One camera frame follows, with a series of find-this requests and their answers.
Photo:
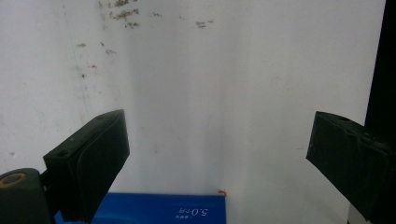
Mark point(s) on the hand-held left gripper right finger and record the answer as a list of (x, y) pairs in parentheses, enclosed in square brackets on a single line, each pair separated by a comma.
[(351, 158)]

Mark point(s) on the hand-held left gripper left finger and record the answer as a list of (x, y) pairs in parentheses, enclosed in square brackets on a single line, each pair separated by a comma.
[(90, 161)]

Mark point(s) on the blue box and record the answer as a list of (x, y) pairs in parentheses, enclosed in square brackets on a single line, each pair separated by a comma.
[(162, 210)]

